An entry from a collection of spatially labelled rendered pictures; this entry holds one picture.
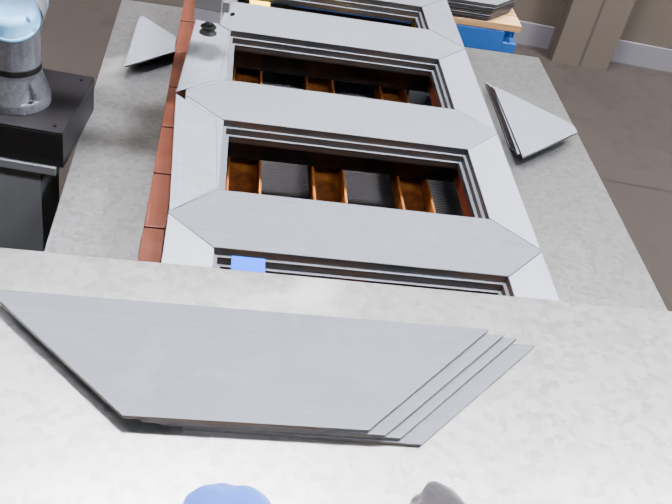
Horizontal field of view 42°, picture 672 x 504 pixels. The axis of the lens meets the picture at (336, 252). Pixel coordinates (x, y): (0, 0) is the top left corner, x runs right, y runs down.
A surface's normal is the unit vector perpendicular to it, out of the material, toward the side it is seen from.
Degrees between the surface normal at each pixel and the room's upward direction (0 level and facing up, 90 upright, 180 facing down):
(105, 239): 0
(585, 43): 90
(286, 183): 0
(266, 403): 0
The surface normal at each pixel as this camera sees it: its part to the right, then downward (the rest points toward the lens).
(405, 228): 0.18, -0.76
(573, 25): -0.04, 0.62
